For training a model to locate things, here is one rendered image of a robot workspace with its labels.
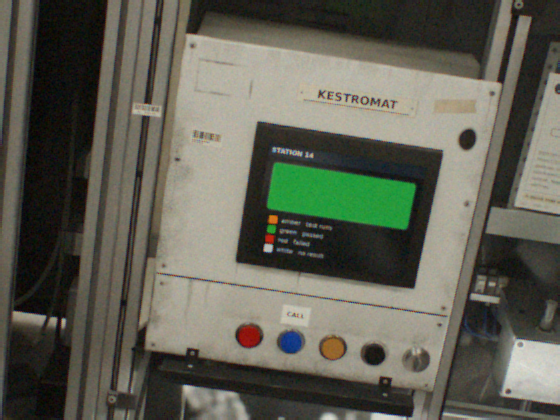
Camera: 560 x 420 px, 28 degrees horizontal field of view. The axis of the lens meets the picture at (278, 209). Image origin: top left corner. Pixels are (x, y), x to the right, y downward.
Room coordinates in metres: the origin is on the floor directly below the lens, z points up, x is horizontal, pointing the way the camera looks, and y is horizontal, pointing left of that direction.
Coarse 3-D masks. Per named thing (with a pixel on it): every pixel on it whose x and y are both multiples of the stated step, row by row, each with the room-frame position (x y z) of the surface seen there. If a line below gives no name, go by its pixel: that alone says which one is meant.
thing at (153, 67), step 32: (160, 0) 1.46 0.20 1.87; (160, 32) 1.46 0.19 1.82; (160, 64) 1.45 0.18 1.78; (160, 96) 1.45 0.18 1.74; (128, 128) 1.45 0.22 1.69; (160, 128) 1.46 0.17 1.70; (128, 160) 1.45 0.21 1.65; (128, 192) 1.45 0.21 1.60; (128, 224) 1.45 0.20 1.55; (128, 256) 1.46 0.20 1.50; (128, 288) 1.46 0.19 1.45; (128, 320) 1.45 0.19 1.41; (128, 352) 1.45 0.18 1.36; (128, 384) 1.46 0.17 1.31; (96, 416) 1.45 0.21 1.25
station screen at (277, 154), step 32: (288, 160) 1.43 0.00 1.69; (320, 160) 1.43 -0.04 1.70; (352, 160) 1.43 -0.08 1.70; (416, 192) 1.44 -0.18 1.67; (256, 224) 1.43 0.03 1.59; (288, 224) 1.43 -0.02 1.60; (320, 224) 1.43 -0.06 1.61; (352, 224) 1.43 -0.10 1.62; (288, 256) 1.43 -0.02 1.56; (320, 256) 1.43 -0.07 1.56; (352, 256) 1.43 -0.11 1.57; (384, 256) 1.44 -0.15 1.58
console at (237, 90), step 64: (192, 64) 1.45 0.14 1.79; (256, 64) 1.45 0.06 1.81; (320, 64) 1.45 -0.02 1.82; (384, 64) 1.47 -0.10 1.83; (448, 64) 1.60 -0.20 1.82; (192, 128) 1.45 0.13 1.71; (256, 128) 1.44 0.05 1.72; (320, 128) 1.45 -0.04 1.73; (384, 128) 1.46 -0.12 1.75; (448, 128) 1.46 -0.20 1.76; (192, 192) 1.45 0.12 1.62; (256, 192) 1.44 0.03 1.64; (448, 192) 1.46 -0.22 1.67; (192, 256) 1.45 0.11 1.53; (256, 256) 1.44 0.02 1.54; (448, 256) 1.46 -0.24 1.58; (192, 320) 1.45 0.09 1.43; (256, 320) 1.45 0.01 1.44; (320, 320) 1.46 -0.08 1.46; (384, 320) 1.46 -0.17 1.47; (448, 320) 1.46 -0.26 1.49
